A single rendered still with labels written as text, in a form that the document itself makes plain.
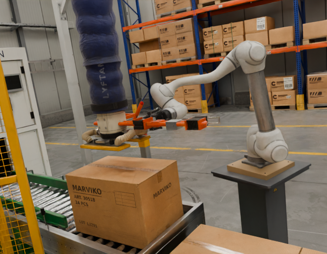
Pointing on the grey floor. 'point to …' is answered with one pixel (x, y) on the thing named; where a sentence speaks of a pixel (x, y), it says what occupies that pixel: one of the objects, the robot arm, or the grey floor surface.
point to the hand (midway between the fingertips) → (145, 123)
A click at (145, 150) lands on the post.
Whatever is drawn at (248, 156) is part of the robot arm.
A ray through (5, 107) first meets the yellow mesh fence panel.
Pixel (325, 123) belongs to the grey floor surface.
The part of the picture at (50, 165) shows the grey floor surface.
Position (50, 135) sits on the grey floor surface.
